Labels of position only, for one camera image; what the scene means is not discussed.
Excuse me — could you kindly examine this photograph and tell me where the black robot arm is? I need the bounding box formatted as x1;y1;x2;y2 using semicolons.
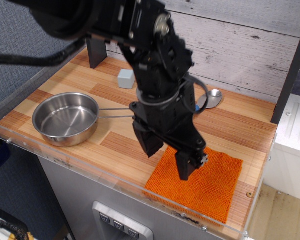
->
18;0;207;181

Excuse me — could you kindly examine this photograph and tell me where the white side cabinet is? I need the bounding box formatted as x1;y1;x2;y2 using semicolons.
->
263;94;300;199

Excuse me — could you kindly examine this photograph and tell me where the dark right upright post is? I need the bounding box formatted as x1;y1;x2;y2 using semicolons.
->
270;40;300;124

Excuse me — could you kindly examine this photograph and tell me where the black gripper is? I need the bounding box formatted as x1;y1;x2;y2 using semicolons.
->
129;78;207;181

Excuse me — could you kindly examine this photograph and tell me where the grey cube block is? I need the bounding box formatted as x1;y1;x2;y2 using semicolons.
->
117;69;135;89

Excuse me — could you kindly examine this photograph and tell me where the silver dispenser button panel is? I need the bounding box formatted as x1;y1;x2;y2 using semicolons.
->
92;201;154;240

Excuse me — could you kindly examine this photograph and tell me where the dark left upright post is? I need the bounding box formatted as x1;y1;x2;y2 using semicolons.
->
86;38;107;69

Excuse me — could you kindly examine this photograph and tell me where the stainless steel pan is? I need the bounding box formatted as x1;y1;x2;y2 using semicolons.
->
32;92;132;147

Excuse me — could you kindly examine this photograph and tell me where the black mesh yellow bag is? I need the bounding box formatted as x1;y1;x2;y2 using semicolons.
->
0;219;35;240

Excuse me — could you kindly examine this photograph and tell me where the clear acrylic front guard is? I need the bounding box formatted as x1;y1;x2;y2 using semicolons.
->
0;110;277;240

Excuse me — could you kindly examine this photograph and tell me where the blue handled metal spoon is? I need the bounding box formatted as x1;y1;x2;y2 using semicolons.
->
195;89;222;111

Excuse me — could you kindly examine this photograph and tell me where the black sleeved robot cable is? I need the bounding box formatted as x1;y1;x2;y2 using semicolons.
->
0;39;87;68

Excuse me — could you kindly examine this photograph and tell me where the dark upright post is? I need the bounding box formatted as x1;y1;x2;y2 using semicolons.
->
86;38;107;69
270;40;300;124

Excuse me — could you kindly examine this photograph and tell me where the grey toy fridge cabinet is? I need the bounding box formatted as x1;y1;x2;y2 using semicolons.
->
37;156;230;240

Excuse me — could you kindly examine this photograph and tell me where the orange towel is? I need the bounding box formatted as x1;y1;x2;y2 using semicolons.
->
144;147;243;224

